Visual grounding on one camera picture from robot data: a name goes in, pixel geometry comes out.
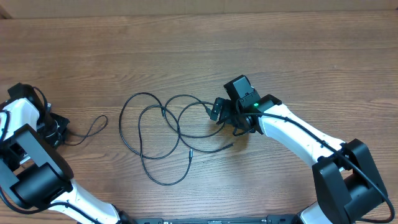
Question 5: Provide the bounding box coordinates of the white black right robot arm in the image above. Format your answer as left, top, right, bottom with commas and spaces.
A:
208, 95, 396, 223

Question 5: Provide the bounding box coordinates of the black USB cable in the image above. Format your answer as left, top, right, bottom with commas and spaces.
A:
162, 94, 235, 154
118, 91, 194, 187
63, 114, 109, 147

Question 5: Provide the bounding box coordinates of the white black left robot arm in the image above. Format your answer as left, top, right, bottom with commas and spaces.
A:
1, 98, 127, 223

